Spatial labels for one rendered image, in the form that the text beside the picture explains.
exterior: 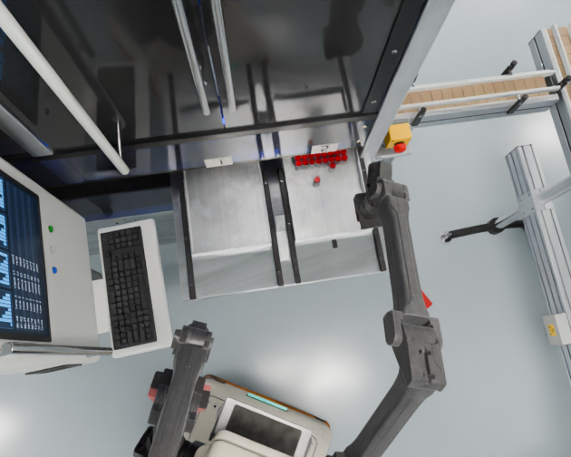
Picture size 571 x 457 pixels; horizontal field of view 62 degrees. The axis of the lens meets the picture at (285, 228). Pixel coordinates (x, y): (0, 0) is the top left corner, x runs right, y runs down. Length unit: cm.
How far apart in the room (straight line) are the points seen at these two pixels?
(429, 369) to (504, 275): 181
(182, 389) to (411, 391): 44
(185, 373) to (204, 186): 81
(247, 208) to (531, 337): 169
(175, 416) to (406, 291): 51
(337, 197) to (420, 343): 79
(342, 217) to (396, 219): 53
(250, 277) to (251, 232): 15
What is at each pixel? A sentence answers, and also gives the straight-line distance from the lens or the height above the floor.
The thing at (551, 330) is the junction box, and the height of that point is 50.
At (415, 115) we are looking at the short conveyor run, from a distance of 178.
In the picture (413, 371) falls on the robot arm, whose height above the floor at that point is 152.
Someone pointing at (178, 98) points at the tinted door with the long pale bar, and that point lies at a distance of 121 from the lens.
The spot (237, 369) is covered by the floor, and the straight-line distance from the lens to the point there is 244.
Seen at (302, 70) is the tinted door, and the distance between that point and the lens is 117.
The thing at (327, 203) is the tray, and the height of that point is 88.
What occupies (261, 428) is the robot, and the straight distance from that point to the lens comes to 141.
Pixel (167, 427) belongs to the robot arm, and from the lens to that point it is 95.
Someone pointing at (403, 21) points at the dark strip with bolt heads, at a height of 160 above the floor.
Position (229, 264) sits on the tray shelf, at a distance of 159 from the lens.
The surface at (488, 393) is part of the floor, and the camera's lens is 266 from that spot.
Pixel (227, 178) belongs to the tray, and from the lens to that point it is 167.
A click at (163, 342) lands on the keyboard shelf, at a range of 167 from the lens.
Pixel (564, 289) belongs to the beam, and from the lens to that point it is 225.
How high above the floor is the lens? 244
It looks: 75 degrees down
